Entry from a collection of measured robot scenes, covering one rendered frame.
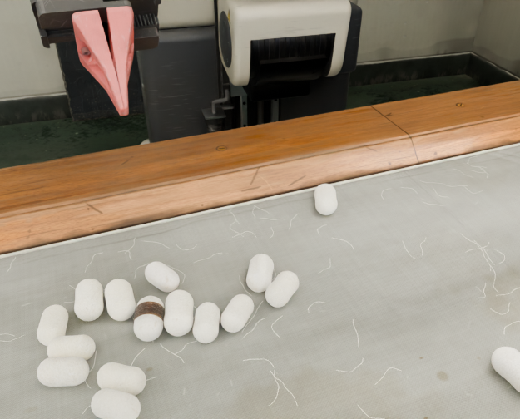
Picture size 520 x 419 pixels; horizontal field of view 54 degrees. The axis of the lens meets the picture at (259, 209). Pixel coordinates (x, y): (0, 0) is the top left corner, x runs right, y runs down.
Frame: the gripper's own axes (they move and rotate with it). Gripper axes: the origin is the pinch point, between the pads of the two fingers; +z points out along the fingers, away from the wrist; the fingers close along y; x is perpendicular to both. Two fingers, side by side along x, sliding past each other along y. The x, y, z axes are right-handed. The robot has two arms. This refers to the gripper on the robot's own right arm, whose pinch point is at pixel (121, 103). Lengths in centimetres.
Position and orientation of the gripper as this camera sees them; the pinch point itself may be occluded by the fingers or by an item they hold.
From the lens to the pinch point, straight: 44.1
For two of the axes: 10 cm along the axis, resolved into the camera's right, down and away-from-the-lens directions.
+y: 9.3, -2.2, 2.9
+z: 2.8, 9.4, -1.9
